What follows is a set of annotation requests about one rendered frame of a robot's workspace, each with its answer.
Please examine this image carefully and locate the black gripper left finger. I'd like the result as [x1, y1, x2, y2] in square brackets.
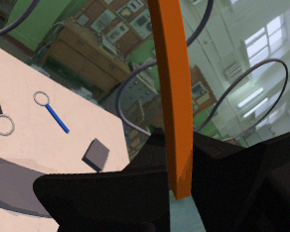
[32, 127, 171, 232]

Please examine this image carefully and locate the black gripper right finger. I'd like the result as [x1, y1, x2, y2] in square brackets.
[191, 131, 290, 232]

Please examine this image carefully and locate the orange handle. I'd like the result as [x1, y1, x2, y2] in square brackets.
[147, 0, 194, 200]

